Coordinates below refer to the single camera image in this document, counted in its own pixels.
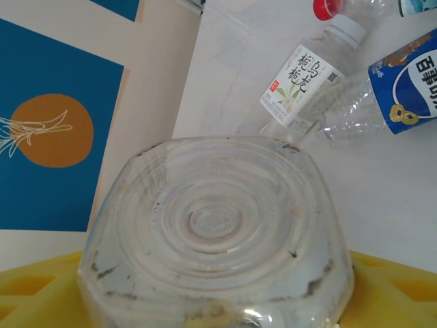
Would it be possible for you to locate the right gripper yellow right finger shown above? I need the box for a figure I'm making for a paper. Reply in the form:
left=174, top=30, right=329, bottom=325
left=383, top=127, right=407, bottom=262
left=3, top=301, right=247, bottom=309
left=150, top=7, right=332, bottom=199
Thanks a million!
left=337, top=250, right=437, bottom=328

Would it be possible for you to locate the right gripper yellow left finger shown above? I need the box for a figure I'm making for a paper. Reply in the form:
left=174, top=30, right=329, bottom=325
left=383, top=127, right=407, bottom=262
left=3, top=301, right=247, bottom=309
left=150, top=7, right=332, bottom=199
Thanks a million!
left=0, top=249, right=91, bottom=328

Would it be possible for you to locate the clear bottle with white cap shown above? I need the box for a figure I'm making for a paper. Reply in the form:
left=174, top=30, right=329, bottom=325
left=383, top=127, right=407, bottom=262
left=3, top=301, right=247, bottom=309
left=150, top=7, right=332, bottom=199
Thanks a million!
left=76, top=135, right=356, bottom=328

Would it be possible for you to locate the clear bottle blue Pepsi label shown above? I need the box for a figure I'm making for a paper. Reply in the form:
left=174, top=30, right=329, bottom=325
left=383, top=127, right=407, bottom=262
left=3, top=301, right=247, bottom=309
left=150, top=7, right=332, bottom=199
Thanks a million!
left=313, top=29, right=437, bottom=146

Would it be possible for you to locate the clear bottle white flower label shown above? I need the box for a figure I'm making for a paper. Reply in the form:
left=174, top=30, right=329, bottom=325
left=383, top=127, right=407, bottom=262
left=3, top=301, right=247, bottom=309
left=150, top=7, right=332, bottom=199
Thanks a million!
left=257, top=15, right=368, bottom=143

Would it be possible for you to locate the large clear bottle red cap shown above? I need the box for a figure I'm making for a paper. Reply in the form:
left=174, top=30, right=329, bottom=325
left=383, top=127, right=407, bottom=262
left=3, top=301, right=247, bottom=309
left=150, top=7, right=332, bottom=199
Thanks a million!
left=313, top=0, right=437, bottom=20

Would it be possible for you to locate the aluminium corner post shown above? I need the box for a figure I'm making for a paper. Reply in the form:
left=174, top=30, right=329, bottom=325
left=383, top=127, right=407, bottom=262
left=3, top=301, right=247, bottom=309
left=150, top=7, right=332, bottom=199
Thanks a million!
left=175, top=0, right=207, bottom=14

